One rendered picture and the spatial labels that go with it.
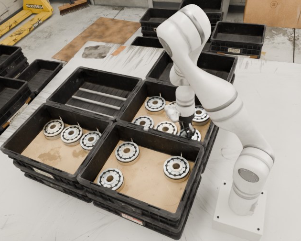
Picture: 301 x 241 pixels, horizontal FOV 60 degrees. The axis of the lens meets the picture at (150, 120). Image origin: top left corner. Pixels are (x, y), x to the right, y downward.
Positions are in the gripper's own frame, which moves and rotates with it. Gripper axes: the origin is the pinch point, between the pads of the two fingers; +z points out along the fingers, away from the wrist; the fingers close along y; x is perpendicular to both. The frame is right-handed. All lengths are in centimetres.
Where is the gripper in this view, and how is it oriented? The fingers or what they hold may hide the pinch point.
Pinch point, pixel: (185, 132)
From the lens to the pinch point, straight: 114.2
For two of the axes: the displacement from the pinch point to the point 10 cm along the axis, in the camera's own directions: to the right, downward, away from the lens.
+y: -3.8, -6.6, 6.5
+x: -9.2, 3.5, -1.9
